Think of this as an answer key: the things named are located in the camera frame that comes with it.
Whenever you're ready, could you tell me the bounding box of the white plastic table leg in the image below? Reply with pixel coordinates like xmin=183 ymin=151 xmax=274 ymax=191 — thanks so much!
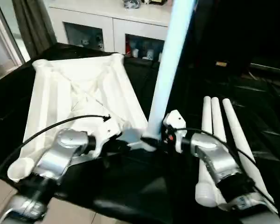
xmin=195 ymin=96 xmax=217 ymax=207
xmin=142 ymin=0 xmax=199 ymax=140
xmin=211 ymin=97 xmax=228 ymax=210
xmin=222 ymin=98 xmax=277 ymax=210

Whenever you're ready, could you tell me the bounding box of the white window frame bar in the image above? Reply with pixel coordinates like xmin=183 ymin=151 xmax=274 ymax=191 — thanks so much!
xmin=0 ymin=4 xmax=24 ymax=68

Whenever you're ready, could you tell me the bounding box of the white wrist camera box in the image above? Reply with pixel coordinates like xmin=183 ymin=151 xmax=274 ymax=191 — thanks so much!
xmin=162 ymin=109 xmax=187 ymax=154
xmin=93 ymin=114 xmax=123 ymax=159

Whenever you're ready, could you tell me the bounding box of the white plastic table top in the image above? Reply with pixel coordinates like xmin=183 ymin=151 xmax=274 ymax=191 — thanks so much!
xmin=7 ymin=53 xmax=158 ymax=183

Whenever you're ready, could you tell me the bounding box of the black long pole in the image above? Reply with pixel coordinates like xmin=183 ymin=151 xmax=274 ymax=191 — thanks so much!
xmin=249 ymin=62 xmax=280 ymax=74

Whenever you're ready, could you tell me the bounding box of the black glossy mat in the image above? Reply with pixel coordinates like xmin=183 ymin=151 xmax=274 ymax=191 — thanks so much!
xmin=0 ymin=42 xmax=280 ymax=224

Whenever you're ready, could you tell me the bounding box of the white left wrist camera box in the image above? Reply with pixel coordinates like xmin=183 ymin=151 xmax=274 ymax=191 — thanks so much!
xmin=93 ymin=114 xmax=123 ymax=159

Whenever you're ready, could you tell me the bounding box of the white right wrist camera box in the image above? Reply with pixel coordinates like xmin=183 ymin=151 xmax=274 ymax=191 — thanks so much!
xmin=162 ymin=109 xmax=187 ymax=154

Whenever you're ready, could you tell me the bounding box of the white cabinet with glass doors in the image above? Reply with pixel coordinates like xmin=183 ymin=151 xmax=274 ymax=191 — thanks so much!
xmin=48 ymin=0 xmax=175 ymax=63

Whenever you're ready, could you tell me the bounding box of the black backdrop cloth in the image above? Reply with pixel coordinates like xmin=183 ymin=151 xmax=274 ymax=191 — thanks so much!
xmin=175 ymin=0 xmax=280 ymax=70

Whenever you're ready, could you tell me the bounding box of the grey ornament on cabinet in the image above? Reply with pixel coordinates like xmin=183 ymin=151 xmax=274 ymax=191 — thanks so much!
xmin=123 ymin=0 xmax=140 ymax=10

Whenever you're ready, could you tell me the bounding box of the grey brown curtain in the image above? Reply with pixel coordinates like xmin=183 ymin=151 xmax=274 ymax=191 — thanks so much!
xmin=13 ymin=0 xmax=56 ymax=59

